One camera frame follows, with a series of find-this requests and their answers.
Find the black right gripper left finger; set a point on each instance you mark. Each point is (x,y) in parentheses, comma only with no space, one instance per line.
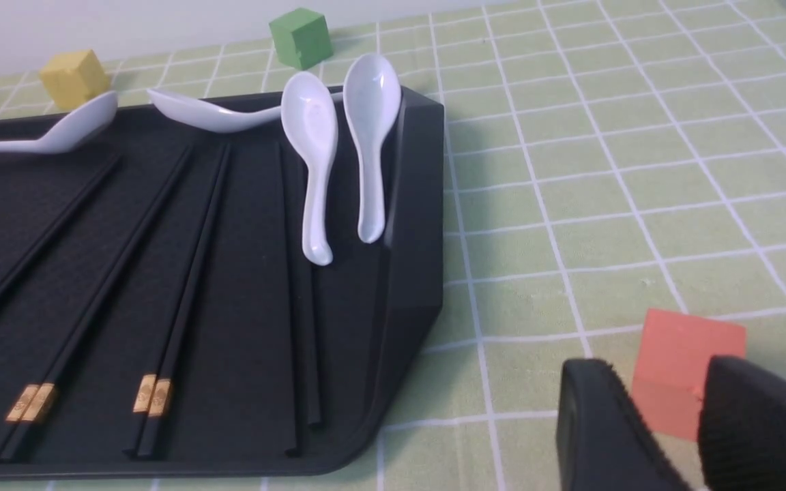
(602,441)

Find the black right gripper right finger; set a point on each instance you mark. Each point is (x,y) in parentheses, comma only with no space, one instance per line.
(742,427)

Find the orange-red cube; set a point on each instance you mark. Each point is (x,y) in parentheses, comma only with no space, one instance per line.
(668,383)

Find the green checkered tablecloth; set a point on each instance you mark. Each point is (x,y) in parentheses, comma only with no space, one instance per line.
(604,158)

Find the white ceramic spoon rightmost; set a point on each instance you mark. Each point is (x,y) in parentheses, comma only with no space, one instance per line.
(372,97)

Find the black chopstick gold band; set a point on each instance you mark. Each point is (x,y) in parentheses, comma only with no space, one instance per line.
(142,396)
(195,300)
(44,383)
(120,235)

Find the black plastic tray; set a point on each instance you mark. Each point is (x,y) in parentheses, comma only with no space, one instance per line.
(374,305)

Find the green cube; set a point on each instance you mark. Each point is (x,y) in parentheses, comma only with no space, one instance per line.
(301,38)

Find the white ceramic spoon lying middle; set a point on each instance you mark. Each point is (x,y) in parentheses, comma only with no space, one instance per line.
(207,116)

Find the white ceramic spoon left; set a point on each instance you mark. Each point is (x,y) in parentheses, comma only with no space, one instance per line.
(75,129)

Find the yellow cube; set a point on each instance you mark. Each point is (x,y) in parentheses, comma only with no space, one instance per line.
(73,78)

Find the black chopstick far left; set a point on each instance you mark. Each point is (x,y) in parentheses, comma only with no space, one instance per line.
(39,198)

